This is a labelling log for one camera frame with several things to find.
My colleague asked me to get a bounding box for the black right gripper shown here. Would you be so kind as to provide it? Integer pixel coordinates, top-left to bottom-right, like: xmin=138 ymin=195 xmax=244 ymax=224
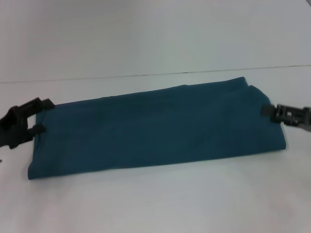
xmin=261 ymin=104 xmax=311 ymax=133

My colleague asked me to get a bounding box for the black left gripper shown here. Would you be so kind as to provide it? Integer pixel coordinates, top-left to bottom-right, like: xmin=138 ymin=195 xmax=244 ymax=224
xmin=0 ymin=97 xmax=55 ymax=150

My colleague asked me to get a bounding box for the blue t-shirt with FREE print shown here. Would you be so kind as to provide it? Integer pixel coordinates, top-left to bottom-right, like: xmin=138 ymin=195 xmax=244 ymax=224
xmin=27 ymin=76 xmax=289 ymax=182

